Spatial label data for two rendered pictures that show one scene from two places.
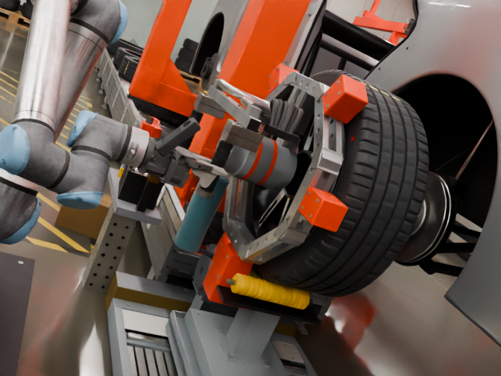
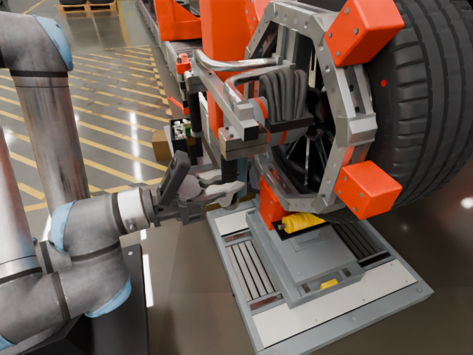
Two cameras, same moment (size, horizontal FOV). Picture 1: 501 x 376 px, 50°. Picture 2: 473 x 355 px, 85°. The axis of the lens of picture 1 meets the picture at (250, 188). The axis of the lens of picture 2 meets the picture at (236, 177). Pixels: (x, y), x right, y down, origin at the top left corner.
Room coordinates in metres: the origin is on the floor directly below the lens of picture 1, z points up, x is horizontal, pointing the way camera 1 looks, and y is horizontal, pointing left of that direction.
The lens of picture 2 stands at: (0.88, 0.05, 1.21)
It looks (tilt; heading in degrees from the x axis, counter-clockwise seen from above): 41 degrees down; 5
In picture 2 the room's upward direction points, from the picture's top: straight up
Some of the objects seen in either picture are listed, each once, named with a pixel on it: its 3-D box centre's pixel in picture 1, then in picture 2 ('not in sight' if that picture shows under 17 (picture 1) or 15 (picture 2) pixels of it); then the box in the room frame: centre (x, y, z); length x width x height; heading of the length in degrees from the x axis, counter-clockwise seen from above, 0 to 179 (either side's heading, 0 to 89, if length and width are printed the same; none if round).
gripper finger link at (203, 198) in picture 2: (194, 163); (205, 194); (1.25, 0.15, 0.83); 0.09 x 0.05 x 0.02; 107
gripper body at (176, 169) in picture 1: (166, 161); (176, 201); (1.25, 0.21, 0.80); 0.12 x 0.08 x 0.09; 115
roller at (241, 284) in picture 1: (271, 292); (316, 215); (1.49, -0.18, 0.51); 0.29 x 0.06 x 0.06; 115
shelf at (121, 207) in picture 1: (133, 195); (186, 144); (1.99, 0.41, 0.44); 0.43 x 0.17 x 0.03; 25
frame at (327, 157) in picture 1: (276, 166); (287, 117); (1.56, -0.04, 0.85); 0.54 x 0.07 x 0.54; 25
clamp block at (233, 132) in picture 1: (242, 135); (243, 139); (1.32, 0.07, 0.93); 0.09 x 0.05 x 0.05; 115
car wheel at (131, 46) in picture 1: (128, 51); not in sight; (8.28, 2.59, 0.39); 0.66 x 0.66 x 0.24
